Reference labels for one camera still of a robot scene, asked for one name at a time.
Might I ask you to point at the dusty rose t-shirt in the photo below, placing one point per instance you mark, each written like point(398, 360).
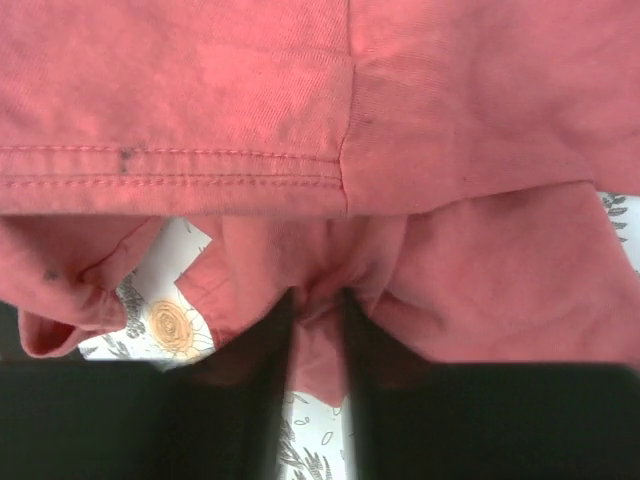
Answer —
point(443, 159)

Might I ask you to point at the floral patterned table mat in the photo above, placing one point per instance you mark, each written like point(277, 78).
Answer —
point(170, 310)

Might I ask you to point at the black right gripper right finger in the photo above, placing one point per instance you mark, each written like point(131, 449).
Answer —
point(414, 418)

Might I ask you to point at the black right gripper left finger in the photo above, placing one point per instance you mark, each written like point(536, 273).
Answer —
point(216, 418)

